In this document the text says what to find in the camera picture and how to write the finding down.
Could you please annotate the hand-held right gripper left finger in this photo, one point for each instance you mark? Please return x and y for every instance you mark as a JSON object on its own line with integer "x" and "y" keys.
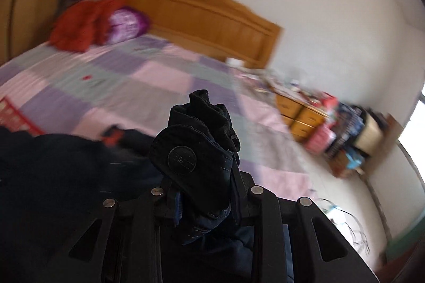
{"x": 146, "y": 210}

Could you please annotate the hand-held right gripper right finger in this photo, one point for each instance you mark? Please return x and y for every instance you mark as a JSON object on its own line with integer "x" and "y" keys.
{"x": 265, "y": 213}

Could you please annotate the dark navy jeans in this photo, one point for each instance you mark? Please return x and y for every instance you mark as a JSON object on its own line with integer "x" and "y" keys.
{"x": 199, "y": 150}

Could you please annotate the pink bag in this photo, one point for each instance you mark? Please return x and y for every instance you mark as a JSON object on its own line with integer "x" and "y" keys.
{"x": 318, "y": 140}

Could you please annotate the open cardboard box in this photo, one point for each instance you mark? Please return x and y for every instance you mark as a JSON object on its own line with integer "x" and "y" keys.
{"x": 348, "y": 167}

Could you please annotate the wooden nightstand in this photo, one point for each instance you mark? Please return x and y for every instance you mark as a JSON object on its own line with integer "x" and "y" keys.
{"x": 288, "y": 105}
{"x": 313, "y": 118}

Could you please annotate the pile of blue patterned bags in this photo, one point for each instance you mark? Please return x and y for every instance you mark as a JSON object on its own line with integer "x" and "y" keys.
{"x": 347, "y": 127}

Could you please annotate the red gift bag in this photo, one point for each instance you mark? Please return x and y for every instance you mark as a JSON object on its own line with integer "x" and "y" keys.
{"x": 330, "y": 103}

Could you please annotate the pile of small household items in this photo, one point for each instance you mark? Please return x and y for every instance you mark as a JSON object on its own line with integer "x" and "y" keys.
{"x": 282, "y": 84}

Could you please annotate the pink purple checked bed sheet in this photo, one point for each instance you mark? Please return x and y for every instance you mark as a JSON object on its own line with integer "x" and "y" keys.
{"x": 149, "y": 70}

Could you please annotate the white paper card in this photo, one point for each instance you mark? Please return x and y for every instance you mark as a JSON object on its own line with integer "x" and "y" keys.
{"x": 235, "y": 62}

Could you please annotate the pink checked quilt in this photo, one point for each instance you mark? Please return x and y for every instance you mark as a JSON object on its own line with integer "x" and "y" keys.
{"x": 16, "y": 117}

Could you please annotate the bright window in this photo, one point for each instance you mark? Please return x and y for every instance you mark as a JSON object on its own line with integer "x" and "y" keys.
{"x": 413, "y": 137}

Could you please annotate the purple patterned pillow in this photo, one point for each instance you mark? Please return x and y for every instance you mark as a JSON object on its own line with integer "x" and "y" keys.
{"x": 126, "y": 24}

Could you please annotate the red garment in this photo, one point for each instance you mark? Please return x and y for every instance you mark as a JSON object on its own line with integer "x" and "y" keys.
{"x": 76, "y": 24}

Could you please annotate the wooden bed headboard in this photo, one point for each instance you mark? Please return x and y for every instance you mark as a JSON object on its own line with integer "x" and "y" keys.
{"x": 199, "y": 11}

